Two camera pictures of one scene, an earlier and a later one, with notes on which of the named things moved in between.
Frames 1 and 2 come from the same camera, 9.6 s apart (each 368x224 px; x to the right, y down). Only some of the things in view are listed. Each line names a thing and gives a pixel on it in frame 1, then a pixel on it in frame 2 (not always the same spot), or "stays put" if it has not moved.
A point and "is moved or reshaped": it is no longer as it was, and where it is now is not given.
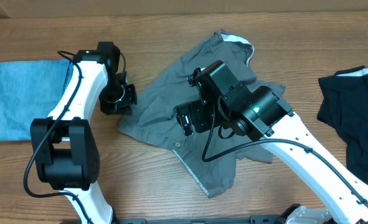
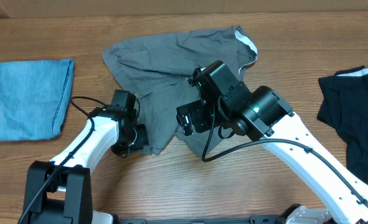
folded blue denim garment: (23, 91) stays put
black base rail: (255, 219) stays put
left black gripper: (125, 109) to (143, 140)
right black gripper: (188, 119) stays put
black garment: (351, 103) stays put
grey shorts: (209, 157) is moved or reshaped
